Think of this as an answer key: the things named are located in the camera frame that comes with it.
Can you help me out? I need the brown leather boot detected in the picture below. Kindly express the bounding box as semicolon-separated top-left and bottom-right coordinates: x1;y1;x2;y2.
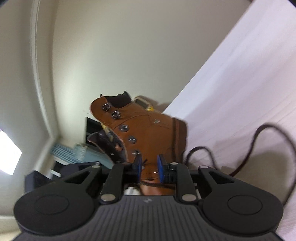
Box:
87;92;187;196

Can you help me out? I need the dark brown shoelace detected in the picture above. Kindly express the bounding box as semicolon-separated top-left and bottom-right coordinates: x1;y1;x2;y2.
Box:
184;123;295;207

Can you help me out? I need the blue curtain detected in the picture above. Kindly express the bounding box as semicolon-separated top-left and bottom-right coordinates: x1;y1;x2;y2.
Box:
51;143;114;169

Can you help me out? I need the black television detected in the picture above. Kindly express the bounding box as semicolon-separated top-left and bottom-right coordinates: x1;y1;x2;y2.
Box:
85;118;102;146

